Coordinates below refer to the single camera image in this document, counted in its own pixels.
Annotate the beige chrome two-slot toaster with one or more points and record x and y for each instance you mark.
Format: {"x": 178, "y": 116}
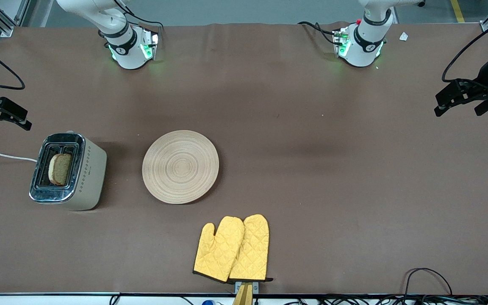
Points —
{"x": 87, "y": 173}

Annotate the brown toast slice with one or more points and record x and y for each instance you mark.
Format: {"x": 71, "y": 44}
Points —
{"x": 59, "y": 169}

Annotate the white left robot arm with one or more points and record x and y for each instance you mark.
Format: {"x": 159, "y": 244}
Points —
{"x": 364, "y": 42}

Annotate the brown table cover sheet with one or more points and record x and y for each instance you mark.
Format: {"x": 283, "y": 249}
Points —
{"x": 295, "y": 140}

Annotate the small metal bracket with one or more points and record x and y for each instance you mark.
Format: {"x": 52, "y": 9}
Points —
{"x": 256, "y": 287}

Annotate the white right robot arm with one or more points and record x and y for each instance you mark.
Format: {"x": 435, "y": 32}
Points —
{"x": 127, "y": 46}

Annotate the yellow quilted oven mitt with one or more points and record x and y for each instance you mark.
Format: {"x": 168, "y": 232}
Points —
{"x": 218, "y": 250}
{"x": 254, "y": 245}

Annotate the small blue cap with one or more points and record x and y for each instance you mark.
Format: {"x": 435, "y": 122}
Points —
{"x": 208, "y": 302}

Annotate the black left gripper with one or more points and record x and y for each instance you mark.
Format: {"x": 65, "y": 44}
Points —
{"x": 486, "y": 75}

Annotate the small white paper scrap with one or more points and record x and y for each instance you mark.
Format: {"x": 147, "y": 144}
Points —
{"x": 403, "y": 36}

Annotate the round wooden plate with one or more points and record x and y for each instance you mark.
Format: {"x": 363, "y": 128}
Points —
{"x": 180, "y": 167}

